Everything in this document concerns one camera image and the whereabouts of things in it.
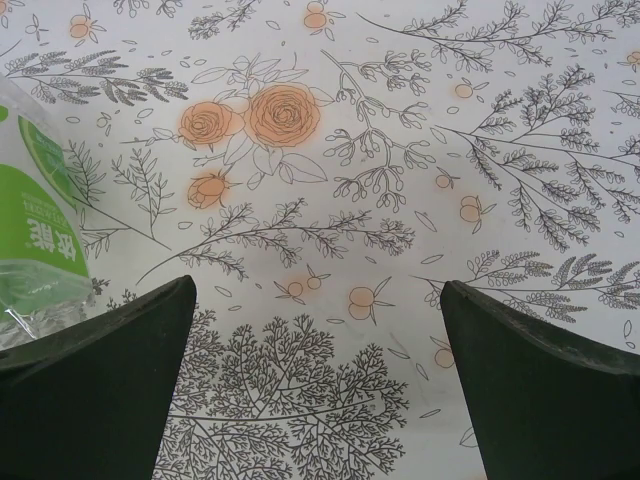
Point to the clear bottle with green label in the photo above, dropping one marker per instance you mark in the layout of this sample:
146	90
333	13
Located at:
30	215

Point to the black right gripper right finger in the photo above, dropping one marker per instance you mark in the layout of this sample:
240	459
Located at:
550	400

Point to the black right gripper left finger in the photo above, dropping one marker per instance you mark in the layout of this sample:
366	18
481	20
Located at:
90	400

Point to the floral printed tablecloth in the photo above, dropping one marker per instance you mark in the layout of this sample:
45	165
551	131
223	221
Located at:
320	150

